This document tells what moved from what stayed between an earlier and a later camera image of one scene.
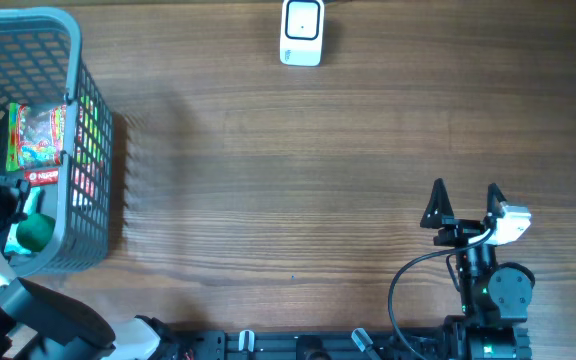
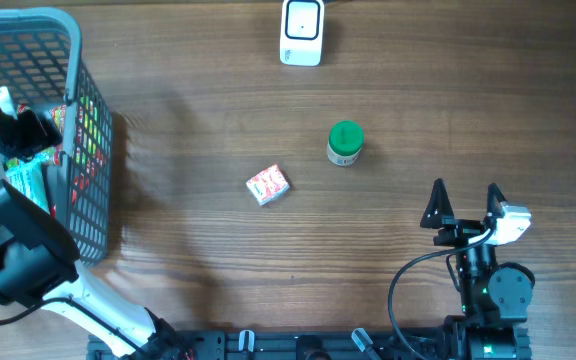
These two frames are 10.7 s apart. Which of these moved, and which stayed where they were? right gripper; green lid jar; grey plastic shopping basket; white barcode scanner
Moved: green lid jar
Stayed: grey plastic shopping basket; white barcode scanner; right gripper
